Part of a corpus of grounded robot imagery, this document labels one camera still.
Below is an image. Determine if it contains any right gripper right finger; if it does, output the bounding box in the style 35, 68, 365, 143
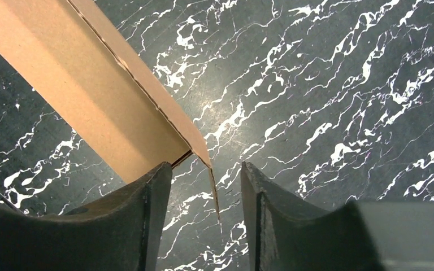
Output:
240, 162, 434, 270

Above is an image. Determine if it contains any brown cardboard box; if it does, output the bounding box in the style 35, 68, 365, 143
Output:
0, 0, 222, 225

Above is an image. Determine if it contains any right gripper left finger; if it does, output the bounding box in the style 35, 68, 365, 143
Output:
0, 162, 172, 270

